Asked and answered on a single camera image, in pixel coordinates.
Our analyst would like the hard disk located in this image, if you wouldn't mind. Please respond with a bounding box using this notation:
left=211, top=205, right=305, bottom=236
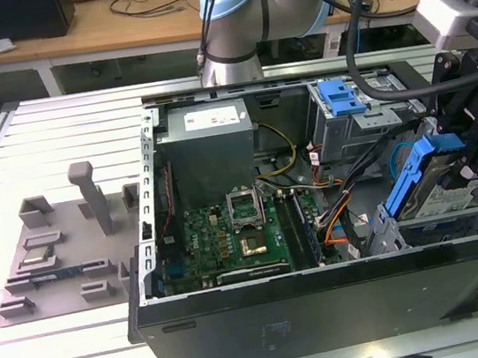
left=376, top=127, right=478, bottom=230

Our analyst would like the grey metal disk bay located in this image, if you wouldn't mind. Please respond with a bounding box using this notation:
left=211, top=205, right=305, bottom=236
left=366, top=199, right=401, bottom=233
left=362, top=204, right=478, bottom=256

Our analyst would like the blue plastic cage latch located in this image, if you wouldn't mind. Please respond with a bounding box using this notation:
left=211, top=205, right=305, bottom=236
left=316, top=74, right=369, bottom=120

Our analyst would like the grey metal drive cage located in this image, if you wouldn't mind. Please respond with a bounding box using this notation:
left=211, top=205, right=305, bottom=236
left=301, top=66, right=435, bottom=168

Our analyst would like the RAM stick with dark chips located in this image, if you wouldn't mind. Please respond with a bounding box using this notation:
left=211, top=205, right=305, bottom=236
left=292, top=188, right=325, bottom=269

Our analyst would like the black RAM slot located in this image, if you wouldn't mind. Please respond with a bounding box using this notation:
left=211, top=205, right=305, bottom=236
left=283, top=190, right=313, bottom=270
left=273, top=192, right=302, bottom=272

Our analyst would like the metal locking lever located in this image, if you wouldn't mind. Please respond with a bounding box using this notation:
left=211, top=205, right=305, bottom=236
left=254, top=178, right=271, bottom=230

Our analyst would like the metal socket cover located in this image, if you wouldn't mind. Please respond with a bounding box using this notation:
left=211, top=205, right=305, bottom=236
left=223, top=183, right=267, bottom=234

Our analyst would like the black open PC case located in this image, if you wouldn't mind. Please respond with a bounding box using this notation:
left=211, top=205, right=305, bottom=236
left=93, top=48, right=478, bottom=358

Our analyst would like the grey power supply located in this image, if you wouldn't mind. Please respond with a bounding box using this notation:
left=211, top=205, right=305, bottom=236
left=150, top=98, right=265, bottom=213

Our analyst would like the CPU socket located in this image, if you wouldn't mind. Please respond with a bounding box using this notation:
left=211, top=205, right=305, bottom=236
left=233, top=226, right=274, bottom=263

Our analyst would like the black graphics card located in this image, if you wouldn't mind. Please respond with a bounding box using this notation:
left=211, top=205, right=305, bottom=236
left=213, top=260, right=294, bottom=287

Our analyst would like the green motherboard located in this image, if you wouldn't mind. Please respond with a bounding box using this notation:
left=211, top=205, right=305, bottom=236
left=149, top=186, right=324, bottom=295

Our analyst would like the black case fan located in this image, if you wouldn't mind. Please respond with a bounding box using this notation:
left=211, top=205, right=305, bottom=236
left=146, top=159, right=189, bottom=266

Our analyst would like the wooden desk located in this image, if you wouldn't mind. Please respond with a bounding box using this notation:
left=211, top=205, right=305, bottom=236
left=0, top=0, right=478, bottom=85

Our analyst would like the grey parts rack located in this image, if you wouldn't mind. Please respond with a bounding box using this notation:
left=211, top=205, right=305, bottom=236
left=0, top=153, right=158, bottom=329

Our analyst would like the green RAM stick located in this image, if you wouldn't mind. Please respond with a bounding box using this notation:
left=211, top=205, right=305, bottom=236
left=29, top=266, right=85, bottom=285

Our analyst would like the silver CPU chip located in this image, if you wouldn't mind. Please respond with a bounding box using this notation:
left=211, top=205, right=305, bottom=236
left=19, top=245, right=58, bottom=268

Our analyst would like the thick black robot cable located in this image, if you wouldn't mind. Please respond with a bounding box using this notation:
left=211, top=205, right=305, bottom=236
left=337, top=0, right=437, bottom=109

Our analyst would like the blue wire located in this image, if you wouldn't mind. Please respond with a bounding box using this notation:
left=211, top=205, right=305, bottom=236
left=385, top=140, right=422, bottom=183

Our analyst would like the black wire bundle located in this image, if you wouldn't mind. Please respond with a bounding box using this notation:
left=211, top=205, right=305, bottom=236
left=303, top=117, right=431, bottom=227

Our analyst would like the yellow and black wire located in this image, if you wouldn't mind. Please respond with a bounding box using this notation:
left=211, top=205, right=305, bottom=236
left=249, top=118, right=302, bottom=182

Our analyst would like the long orange wire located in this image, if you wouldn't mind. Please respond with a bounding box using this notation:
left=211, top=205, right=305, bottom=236
left=318, top=212, right=352, bottom=248

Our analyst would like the thin grey robot cable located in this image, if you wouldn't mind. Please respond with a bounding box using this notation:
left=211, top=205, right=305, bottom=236
left=188, top=0, right=236, bottom=75

